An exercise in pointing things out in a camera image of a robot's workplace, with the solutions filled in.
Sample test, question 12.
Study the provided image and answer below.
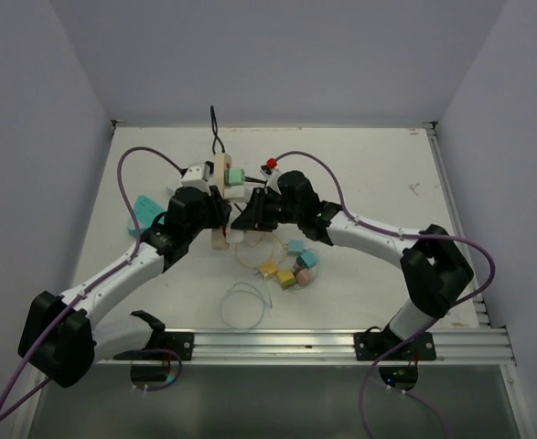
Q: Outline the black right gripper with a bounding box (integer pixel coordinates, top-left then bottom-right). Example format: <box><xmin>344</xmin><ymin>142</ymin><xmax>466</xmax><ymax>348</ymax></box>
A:
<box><xmin>233</xmin><ymin>187</ymin><xmax>303</xmax><ymax>233</ymax></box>

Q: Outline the beige power strip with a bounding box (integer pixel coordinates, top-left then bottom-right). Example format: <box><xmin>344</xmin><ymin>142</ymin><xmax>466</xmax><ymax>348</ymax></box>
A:
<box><xmin>211</xmin><ymin>153</ymin><xmax>231</xmax><ymax>251</ymax></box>

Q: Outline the yellow charger plug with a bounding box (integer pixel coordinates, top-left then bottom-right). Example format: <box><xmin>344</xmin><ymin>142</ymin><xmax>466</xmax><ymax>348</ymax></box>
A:
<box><xmin>275</xmin><ymin>270</ymin><xmax>296</xmax><ymax>290</ymax></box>
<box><xmin>255</xmin><ymin>260</ymin><xmax>278</xmax><ymax>280</ymax></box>

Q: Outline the teal triangular power socket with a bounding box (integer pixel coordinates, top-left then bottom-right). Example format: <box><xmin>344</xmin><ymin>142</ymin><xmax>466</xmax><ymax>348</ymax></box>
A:
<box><xmin>126</xmin><ymin>195</ymin><xmax>166</xmax><ymax>238</ymax></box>

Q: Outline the teal charger plug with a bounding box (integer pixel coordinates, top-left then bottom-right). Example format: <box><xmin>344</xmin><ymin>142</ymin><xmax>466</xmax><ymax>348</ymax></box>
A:
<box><xmin>285</xmin><ymin>239</ymin><xmax>306</xmax><ymax>257</ymax></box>
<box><xmin>295</xmin><ymin>250</ymin><xmax>318</xmax><ymax>270</ymax></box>

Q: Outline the pink charger plug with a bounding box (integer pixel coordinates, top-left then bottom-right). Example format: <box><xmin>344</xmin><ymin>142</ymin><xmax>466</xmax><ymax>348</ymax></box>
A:
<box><xmin>294</xmin><ymin>267</ymin><xmax>314</xmax><ymax>288</ymax></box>

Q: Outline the white charger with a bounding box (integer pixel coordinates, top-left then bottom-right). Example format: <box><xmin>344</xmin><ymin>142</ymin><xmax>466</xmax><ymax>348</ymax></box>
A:
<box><xmin>223</xmin><ymin>186</ymin><xmax>246</xmax><ymax>202</ymax></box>
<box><xmin>225</xmin><ymin>230</ymin><xmax>245</xmax><ymax>244</ymax></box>

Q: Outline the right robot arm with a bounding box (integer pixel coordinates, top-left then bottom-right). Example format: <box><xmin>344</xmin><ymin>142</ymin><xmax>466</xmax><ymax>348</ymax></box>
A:
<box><xmin>231</xmin><ymin>171</ymin><xmax>474</xmax><ymax>359</ymax></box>

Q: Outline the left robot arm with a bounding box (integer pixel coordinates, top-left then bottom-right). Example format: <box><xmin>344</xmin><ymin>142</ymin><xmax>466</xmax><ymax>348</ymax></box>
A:
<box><xmin>17</xmin><ymin>186</ymin><xmax>231</xmax><ymax>388</ymax></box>

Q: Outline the green charger on beige strip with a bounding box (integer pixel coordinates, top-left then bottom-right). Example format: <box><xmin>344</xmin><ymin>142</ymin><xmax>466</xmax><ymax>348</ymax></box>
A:
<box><xmin>224</xmin><ymin>167</ymin><xmax>245</xmax><ymax>187</ymax></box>

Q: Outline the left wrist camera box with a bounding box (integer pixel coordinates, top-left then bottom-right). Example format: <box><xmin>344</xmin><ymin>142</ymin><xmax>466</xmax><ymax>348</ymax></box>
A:
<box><xmin>180</xmin><ymin>162</ymin><xmax>211</xmax><ymax>193</ymax></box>

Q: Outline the right wrist camera red mount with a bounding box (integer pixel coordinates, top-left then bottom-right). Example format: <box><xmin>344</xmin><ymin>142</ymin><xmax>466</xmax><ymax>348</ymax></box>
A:
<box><xmin>260</xmin><ymin>158</ymin><xmax>277</xmax><ymax>177</ymax></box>

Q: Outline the light teal thin cable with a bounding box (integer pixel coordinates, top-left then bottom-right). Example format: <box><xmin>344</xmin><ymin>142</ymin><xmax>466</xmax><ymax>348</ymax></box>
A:
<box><xmin>220</xmin><ymin>249</ymin><xmax>319</xmax><ymax>330</ymax></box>

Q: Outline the black power cord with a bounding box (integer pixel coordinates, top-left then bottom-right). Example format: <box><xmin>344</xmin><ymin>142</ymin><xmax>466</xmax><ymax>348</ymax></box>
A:
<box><xmin>209</xmin><ymin>104</ymin><xmax>269</xmax><ymax>216</ymax></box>

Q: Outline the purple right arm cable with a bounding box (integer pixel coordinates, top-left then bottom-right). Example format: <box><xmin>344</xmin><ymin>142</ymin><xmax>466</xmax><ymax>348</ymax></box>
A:
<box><xmin>274</xmin><ymin>150</ymin><xmax>499</xmax><ymax>439</ymax></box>

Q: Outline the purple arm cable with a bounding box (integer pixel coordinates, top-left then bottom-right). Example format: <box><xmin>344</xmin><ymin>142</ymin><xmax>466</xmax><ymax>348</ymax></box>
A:
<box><xmin>274</xmin><ymin>150</ymin><xmax>499</xmax><ymax>439</ymax></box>
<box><xmin>0</xmin><ymin>146</ymin><xmax>191</xmax><ymax>424</ymax></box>

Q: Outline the aluminium table edge rail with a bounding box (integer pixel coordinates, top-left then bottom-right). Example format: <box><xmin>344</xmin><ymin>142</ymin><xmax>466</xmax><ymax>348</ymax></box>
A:
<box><xmin>34</xmin><ymin>121</ymin><xmax>521</xmax><ymax>367</ymax></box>

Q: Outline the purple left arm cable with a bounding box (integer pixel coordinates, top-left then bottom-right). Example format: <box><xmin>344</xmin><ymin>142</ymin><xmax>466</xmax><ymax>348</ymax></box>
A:
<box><xmin>0</xmin><ymin>146</ymin><xmax>191</xmax><ymax>424</ymax></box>

